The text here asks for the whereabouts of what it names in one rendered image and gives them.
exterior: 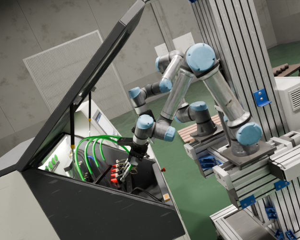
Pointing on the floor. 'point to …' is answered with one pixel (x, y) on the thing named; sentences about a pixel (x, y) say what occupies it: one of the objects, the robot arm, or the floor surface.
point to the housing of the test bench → (15, 202)
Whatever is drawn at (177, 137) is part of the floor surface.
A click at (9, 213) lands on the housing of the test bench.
